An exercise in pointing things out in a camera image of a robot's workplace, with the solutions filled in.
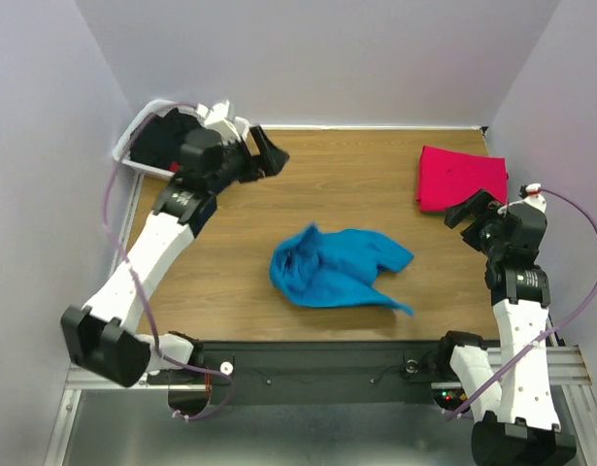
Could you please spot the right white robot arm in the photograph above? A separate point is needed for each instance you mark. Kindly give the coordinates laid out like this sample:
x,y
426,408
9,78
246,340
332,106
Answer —
x,y
515,422

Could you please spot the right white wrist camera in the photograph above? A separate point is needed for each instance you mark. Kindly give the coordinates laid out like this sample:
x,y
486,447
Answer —
x,y
532,192

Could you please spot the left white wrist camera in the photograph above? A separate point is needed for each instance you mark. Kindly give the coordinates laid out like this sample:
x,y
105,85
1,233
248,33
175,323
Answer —
x,y
221,118

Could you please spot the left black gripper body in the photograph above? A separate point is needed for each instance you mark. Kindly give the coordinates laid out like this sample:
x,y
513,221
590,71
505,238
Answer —
x,y
238,167

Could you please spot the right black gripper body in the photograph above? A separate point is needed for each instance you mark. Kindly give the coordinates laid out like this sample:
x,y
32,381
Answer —
x,y
474,221

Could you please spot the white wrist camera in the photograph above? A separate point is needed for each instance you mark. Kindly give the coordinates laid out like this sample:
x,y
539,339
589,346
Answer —
x,y
221,118
532,192

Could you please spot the black t shirt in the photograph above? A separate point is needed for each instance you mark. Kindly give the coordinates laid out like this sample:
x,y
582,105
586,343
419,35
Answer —
x,y
159,143

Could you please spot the blue t shirt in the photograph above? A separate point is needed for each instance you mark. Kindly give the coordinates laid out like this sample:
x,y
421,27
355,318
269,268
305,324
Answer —
x,y
324,270

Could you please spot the white plastic laundry basket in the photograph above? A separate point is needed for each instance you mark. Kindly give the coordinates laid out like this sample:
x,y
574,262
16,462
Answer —
x,y
155,107

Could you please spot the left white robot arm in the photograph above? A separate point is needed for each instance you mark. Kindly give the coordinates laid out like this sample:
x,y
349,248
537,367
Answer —
x,y
101,335

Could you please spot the folded pink t shirt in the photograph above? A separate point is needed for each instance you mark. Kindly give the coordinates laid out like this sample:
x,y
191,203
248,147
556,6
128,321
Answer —
x,y
447,178

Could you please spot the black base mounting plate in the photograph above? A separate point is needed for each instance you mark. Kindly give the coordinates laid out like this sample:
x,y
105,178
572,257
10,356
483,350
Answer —
x,y
328,372

